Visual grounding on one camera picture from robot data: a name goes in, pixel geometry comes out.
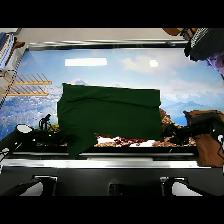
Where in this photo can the orange garment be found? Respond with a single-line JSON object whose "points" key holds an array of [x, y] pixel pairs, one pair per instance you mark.
{"points": [[172, 31]]}

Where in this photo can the green T-shirt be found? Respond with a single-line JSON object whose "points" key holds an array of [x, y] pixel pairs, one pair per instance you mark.
{"points": [[106, 113]]}

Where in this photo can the blue striped garment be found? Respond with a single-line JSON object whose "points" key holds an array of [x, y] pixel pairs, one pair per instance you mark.
{"points": [[6, 50]]}

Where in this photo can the purple garment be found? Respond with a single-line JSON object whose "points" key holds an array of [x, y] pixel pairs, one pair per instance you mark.
{"points": [[218, 65]]}

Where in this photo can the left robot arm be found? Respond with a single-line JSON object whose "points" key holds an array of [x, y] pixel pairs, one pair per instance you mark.
{"points": [[16, 136]]}

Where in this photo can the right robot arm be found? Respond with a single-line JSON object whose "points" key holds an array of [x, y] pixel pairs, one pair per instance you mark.
{"points": [[200, 128]]}

